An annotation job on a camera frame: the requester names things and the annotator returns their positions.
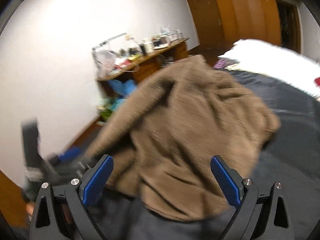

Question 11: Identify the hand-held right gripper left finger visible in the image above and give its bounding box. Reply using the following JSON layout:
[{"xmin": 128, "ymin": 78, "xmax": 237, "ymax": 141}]
[{"xmin": 29, "ymin": 154, "xmax": 114, "ymax": 240}]

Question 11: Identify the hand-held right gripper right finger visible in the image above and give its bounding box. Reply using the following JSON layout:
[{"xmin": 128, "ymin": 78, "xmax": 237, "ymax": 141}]
[{"xmin": 210, "ymin": 155, "xmax": 293, "ymax": 240}]

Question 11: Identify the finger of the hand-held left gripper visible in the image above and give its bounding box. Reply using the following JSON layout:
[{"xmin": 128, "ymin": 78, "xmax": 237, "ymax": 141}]
[{"xmin": 51, "ymin": 148, "xmax": 100, "ymax": 183}]

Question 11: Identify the brown fleece sweatshirt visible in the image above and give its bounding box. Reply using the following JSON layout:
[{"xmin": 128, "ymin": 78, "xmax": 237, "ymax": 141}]
[{"xmin": 86, "ymin": 54, "xmax": 280, "ymax": 223}]

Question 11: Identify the dark grey bed cover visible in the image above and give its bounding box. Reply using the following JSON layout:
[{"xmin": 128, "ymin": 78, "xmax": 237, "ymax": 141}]
[{"xmin": 5, "ymin": 69, "xmax": 320, "ymax": 240}]

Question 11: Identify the blue plastic bag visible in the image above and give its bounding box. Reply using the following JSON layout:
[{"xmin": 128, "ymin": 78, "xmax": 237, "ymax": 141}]
[{"xmin": 107, "ymin": 79, "xmax": 138, "ymax": 98}]

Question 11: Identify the red tissue box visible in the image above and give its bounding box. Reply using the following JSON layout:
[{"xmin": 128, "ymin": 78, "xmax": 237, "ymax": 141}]
[{"xmin": 115, "ymin": 58, "xmax": 131, "ymax": 69}]

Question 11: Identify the purple patterned cloth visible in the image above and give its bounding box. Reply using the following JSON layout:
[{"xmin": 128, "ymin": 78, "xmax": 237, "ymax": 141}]
[{"xmin": 214, "ymin": 58, "xmax": 236, "ymax": 70}]

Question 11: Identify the wooden desk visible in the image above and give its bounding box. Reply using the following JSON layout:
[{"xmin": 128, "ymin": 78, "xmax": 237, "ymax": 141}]
[{"xmin": 96, "ymin": 38, "xmax": 190, "ymax": 85}]

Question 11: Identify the white duvet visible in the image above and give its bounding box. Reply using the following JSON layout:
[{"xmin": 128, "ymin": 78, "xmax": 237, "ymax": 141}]
[{"xmin": 217, "ymin": 39, "xmax": 320, "ymax": 97}]

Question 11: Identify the white kettle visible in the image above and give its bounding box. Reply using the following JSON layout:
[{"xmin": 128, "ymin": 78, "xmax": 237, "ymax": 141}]
[{"xmin": 142, "ymin": 39, "xmax": 153, "ymax": 54}]

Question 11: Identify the wooden wardrobe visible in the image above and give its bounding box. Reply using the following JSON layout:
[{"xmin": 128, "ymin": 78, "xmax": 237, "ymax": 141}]
[{"xmin": 170, "ymin": 0, "xmax": 302, "ymax": 68}]

